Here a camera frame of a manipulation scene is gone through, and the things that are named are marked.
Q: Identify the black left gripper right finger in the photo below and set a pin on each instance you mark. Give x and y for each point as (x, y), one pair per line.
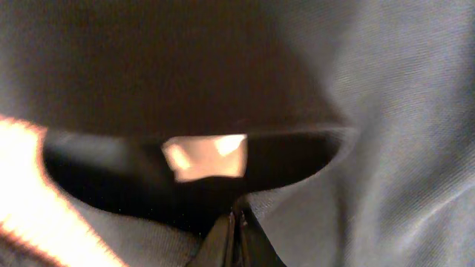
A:
(252, 246)

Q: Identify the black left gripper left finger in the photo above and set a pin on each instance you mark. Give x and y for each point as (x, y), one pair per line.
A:
(218, 246)

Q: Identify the black t-shirt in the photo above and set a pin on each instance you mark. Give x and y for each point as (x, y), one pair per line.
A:
(129, 127)

